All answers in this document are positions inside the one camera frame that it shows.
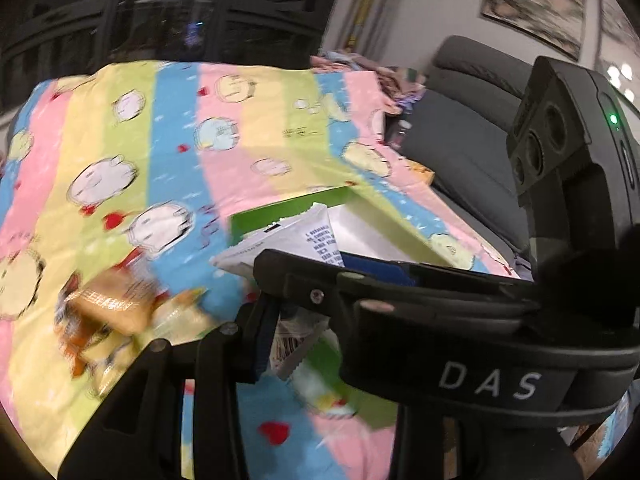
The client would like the dark window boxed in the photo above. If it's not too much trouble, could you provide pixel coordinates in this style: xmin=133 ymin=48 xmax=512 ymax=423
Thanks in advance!
xmin=0 ymin=0 xmax=353 ymax=111

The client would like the green cardboard box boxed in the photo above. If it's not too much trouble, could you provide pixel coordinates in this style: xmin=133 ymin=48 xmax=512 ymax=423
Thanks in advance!
xmin=230 ymin=185 xmax=477 ymax=281

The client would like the pile of pink clothes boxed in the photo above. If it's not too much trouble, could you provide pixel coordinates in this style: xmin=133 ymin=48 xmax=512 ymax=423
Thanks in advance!
xmin=309 ymin=49 xmax=427 ymax=113

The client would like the framed wall painting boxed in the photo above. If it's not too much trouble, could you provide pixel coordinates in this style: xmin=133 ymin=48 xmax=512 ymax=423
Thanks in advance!
xmin=479 ymin=0 xmax=589 ymax=62

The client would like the dark plastic bottle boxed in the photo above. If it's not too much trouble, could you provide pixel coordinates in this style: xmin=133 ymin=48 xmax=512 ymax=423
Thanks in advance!
xmin=392 ymin=117 xmax=414 ymax=149

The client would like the white snack packet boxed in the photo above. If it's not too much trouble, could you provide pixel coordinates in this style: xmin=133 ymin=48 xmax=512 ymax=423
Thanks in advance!
xmin=210 ymin=203 xmax=351 ymax=382

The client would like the glossy framed wall picture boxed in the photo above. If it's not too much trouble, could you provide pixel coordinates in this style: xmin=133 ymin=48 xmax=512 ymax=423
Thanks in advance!
xmin=599 ymin=0 xmax=640 ymax=103

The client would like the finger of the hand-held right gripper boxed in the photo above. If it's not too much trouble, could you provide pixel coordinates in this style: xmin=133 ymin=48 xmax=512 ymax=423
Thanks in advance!
xmin=252 ymin=249 xmax=542 ymax=342

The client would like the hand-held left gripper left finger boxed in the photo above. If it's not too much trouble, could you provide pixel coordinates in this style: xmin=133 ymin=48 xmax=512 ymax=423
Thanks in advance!
xmin=57 ymin=301 xmax=281 ymax=480

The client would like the yellow snack packet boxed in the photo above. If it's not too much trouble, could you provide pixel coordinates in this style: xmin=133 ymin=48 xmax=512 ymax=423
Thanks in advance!
xmin=149 ymin=287 xmax=217 ymax=347

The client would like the grey sofa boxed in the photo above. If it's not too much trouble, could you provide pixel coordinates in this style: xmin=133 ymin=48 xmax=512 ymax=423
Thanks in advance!
xmin=397 ymin=35 xmax=553 ymax=273

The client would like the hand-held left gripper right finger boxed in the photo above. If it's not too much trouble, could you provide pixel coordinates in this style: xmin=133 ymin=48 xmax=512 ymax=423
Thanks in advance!
xmin=395 ymin=406 xmax=571 ymax=480

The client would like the colourful striped printed blanket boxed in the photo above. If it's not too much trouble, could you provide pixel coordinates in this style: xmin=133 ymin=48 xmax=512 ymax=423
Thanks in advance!
xmin=0 ymin=60 xmax=532 ymax=480

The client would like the light orange snack packet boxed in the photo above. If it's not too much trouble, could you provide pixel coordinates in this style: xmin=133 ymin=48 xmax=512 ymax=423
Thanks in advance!
xmin=74 ymin=282 xmax=153 ymax=337

